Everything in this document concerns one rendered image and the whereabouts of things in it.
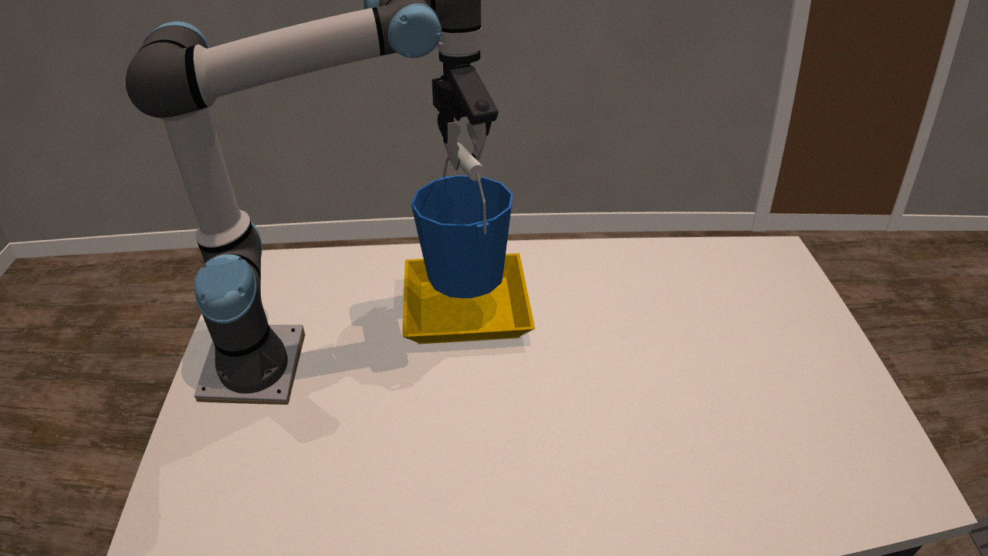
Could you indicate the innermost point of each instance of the blue pail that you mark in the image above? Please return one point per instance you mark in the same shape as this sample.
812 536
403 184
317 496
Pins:
463 261

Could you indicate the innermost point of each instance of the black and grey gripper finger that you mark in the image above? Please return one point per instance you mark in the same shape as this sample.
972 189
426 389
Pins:
450 131
478 133

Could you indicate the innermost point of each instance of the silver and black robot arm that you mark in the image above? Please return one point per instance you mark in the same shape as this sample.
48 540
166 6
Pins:
161 83

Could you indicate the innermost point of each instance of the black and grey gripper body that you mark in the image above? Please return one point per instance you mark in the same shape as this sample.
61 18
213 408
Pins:
442 91

